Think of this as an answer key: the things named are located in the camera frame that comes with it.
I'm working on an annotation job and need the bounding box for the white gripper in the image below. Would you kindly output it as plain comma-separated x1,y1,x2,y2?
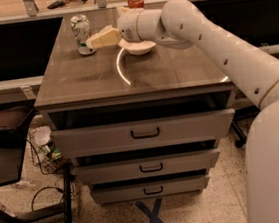
85,7,142,49

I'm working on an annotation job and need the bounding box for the green white 7up can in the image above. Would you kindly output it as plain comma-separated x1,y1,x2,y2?
70,14,95,55

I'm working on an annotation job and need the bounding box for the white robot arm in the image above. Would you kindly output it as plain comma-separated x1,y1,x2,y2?
86,0,279,223

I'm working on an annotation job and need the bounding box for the red cola can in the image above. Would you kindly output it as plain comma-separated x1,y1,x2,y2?
127,0,145,9

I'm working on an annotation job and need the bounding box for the white paper bowl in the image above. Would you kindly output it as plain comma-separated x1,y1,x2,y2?
119,39,156,56

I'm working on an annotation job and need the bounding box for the grey drawer cabinet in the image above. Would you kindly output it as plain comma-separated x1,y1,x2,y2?
23,0,256,213

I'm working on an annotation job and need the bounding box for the top grey drawer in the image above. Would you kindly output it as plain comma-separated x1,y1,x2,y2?
52,108,234,159

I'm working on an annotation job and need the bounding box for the grey drawer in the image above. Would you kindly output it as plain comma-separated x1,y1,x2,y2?
52,108,234,159
76,149,220,185
90,174,210,205

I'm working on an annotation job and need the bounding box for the black chair left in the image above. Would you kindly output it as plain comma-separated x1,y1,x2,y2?
0,101,35,187

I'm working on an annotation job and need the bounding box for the middle grey drawer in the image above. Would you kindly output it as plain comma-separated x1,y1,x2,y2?
76,149,220,185

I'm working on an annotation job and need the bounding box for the black stand pole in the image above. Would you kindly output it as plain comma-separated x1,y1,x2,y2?
63,165,73,223

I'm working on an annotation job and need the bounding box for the bottom grey drawer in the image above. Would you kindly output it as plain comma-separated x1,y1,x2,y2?
90,174,210,205

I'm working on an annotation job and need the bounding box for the blue tape cross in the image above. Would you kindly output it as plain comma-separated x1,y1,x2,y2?
136,198,165,223

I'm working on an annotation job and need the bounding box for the wire waste basket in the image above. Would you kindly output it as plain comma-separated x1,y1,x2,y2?
28,126,66,175

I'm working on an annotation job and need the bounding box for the black cable on floor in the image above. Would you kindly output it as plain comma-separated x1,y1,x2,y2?
29,185,67,212

